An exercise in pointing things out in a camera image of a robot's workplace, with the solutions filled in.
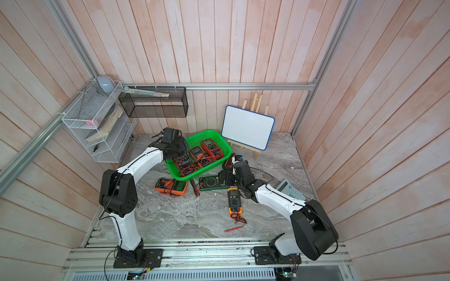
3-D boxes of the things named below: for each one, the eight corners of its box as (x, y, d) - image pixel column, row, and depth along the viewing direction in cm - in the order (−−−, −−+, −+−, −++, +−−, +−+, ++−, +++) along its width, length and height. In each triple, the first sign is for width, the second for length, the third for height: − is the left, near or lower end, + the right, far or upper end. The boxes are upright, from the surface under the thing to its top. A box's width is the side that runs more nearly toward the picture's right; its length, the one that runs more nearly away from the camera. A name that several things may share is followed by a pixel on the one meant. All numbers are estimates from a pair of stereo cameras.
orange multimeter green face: (156, 195, 93) (153, 191, 90) (159, 182, 99) (157, 178, 95) (186, 195, 93) (184, 191, 90) (188, 182, 99) (186, 178, 95)
